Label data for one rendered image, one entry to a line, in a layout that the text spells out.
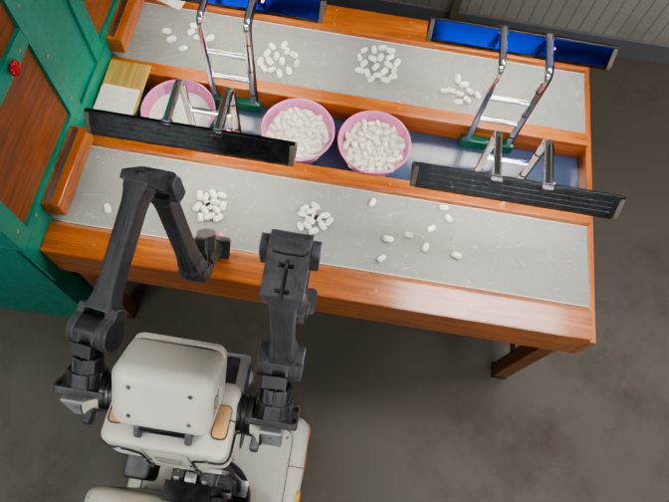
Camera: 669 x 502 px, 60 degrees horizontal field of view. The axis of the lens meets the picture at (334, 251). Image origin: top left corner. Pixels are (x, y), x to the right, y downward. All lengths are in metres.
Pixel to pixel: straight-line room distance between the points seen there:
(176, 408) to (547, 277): 1.34
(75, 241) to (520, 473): 1.96
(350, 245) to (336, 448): 0.96
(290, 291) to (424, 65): 1.59
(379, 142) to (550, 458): 1.51
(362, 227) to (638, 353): 1.55
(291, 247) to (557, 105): 1.66
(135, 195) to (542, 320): 1.31
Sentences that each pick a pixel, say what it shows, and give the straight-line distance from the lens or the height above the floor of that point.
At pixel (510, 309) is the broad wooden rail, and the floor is 0.77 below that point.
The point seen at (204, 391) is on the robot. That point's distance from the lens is 1.21.
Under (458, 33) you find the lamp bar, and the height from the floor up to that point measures 1.08.
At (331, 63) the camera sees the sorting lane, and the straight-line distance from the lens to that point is 2.39.
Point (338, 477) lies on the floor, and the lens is 2.57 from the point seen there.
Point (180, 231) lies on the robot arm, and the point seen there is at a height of 1.12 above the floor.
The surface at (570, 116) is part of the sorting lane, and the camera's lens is 2.48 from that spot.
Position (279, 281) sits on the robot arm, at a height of 1.61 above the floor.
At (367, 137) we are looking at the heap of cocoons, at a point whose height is 0.74.
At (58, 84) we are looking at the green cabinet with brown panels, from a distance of 2.10.
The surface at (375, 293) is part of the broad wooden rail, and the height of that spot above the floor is 0.77.
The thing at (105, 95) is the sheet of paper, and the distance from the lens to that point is 2.33.
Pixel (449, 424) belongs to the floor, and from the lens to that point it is 2.65.
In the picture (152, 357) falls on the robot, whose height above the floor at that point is 1.36.
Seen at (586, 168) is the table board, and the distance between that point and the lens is 2.37.
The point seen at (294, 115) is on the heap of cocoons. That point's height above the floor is 0.75.
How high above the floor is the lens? 2.56
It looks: 67 degrees down
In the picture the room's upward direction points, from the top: 9 degrees clockwise
